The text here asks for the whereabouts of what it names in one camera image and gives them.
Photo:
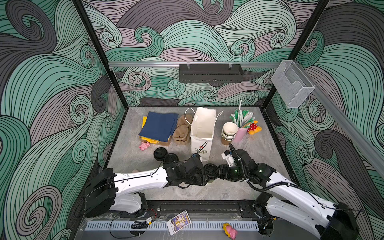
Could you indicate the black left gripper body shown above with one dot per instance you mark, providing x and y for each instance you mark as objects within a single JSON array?
[{"x": 198, "y": 178}]

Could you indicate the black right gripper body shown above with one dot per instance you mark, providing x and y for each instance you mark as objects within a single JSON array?
[{"x": 234, "y": 173}]

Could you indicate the black plastic cup lid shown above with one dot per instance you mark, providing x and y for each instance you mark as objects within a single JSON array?
[{"x": 170, "y": 158}]

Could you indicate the white paper takeout bag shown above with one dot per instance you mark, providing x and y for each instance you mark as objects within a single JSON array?
[{"x": 202, "y": 131}]

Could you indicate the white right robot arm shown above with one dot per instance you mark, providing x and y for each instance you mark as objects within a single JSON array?
[{"x": 281, "y": 199}]

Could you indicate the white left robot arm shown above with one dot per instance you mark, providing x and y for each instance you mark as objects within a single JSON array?
[{"x": 110, "y": 191}]

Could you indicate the stack of black cup lids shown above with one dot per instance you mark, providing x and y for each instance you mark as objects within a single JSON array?
[{"x": 160, "y": 153}]

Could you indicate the brown cardboard napkin tray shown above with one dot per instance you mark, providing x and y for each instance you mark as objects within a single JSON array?
[{"x": 164, "y": 144}]

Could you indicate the brown cup sleeve pile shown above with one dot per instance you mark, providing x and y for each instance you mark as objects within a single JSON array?
[{"x": 181, "y": 135}]

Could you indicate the pink straw holder cup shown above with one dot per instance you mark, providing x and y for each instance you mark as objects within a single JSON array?
[{"x": 240, "y": 134}]

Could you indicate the stack of green paper cups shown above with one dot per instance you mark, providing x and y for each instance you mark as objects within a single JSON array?
[{"x": 229, "y": 132}]

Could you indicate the red yellow plush toy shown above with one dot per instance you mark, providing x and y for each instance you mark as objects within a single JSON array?
[{"x": 254, "y": 128}]

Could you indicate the pink squishy toy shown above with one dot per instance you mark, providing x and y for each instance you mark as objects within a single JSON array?
[{"x": 144, "y": 145}]

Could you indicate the colourful picture card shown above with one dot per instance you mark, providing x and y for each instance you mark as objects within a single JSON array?
[{"x": 178, "y": 222}]

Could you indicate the navy blue napkin stack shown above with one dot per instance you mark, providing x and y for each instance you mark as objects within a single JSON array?
[{"x": 159, "y": 127}]

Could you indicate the wrapped straws bundle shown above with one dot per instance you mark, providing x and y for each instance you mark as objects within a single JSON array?
[{"x": 242, "y": 118}]

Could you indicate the pink yellow toy figure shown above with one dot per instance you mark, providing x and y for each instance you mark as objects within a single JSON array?
[{"x": 230, "y": 231}]

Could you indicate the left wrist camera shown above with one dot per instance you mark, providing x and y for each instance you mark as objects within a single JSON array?
[{"x": 193, "y": 163}]

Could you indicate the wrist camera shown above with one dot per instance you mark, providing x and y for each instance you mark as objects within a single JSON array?
[
  {"x": 193, "y": 163},
  {"x": 227, "y": 156}
]

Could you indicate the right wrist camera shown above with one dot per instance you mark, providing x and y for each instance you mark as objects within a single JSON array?
[{"x": 227, "y": 156}]

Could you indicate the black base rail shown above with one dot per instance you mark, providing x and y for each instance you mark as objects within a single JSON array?
[{"x": 242, "y": 208}]

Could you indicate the black wall shelf tray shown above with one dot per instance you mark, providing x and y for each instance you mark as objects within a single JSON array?
[{"x": 210, "y": 74}]

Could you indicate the clear acrylic wall holder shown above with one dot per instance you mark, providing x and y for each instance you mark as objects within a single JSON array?
[{"x": 292, "y": 83}]

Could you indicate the aluminium wall rail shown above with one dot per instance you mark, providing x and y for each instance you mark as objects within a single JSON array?
[{"x": 153, "y": 64}]

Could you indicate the black corner frame post left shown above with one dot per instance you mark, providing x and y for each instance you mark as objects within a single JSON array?
[{"x": 95, "y": 41}]

